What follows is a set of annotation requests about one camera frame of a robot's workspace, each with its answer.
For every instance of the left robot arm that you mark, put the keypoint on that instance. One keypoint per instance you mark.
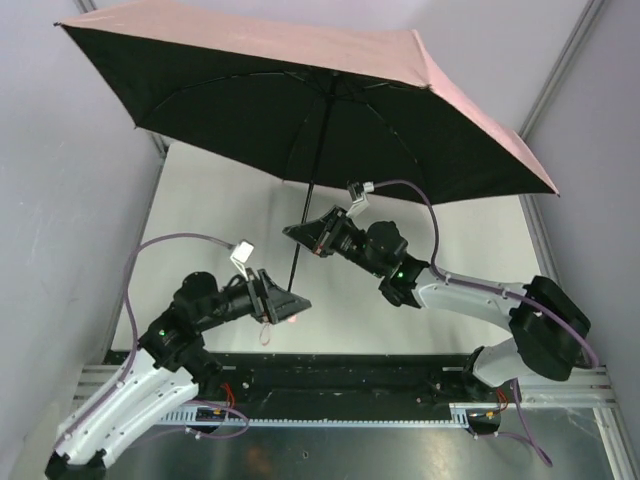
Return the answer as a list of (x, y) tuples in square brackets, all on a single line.
[(166, 367)]

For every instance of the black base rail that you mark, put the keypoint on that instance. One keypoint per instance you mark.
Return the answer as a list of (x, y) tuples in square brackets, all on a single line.
[(335, 387)]

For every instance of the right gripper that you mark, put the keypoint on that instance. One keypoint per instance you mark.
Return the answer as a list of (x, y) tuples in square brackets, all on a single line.
[(331, 232)]

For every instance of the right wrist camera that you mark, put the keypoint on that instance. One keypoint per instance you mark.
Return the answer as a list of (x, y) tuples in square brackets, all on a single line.
[(358, 192)]

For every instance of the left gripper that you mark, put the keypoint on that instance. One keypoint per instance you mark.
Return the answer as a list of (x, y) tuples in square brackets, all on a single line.
[(257, 295)]

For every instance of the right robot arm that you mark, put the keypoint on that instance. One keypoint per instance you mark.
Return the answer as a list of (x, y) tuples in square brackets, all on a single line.
[(548, 330)]

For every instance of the pink folding umbrella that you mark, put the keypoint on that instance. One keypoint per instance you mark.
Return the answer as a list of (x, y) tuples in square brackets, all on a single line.
[(313, 105)]

